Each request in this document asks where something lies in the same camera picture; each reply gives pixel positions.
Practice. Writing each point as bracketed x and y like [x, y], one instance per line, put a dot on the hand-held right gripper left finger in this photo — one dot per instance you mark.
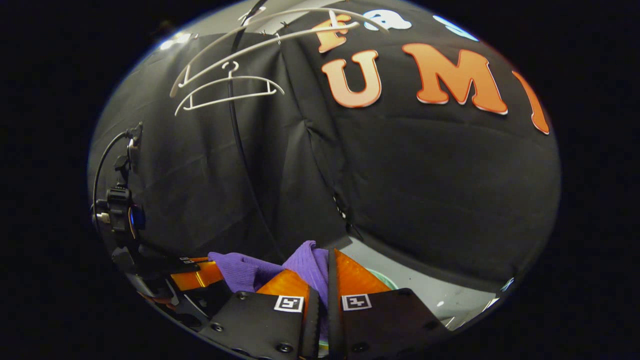
[310, 325]

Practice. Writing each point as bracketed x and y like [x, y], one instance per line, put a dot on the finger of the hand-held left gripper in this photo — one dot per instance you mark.
[200, 275]

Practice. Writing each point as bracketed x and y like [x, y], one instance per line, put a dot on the green laundry hamper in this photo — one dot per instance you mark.
[387, 280]

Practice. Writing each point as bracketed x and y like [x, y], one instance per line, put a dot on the black clothes rail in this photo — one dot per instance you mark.
[239, 145]

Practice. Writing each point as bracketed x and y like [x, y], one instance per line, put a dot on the white clothes hanger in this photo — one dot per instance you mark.
[260, 46]
[235, 98]

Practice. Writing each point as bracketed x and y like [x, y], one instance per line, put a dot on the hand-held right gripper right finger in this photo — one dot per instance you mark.
[336, 320]

